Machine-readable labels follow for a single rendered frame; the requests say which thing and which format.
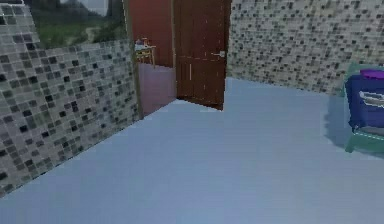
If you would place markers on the purple lid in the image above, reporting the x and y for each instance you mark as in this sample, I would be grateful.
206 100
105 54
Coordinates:
372 74

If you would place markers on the window with green view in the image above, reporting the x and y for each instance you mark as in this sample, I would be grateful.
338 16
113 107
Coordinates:
76 23

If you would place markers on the brown wooden room door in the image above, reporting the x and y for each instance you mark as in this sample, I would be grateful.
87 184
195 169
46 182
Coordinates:
201 50

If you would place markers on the blue box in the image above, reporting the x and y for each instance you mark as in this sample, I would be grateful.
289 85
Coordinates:
365 100

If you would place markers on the yellow wooden table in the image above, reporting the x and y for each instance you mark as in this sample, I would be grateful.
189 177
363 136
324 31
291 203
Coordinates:
146 53

